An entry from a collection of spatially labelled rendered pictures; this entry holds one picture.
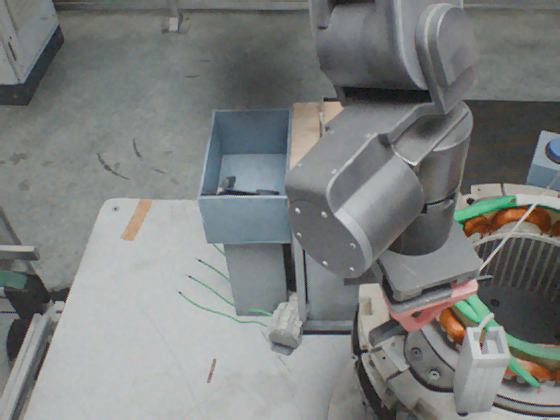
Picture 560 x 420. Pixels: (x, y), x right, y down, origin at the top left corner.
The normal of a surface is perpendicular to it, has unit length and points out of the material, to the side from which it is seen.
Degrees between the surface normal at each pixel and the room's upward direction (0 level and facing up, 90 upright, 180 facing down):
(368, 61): 92
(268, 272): 90
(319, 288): 90
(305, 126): 0
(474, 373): 90
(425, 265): 3
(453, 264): 3
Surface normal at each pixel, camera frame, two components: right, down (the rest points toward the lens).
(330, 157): -0.43, -0.73
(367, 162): 0.66, 0.17
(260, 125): -0.04, 0.73
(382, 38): -0.74, 0.31
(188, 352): -0.06, -0.68
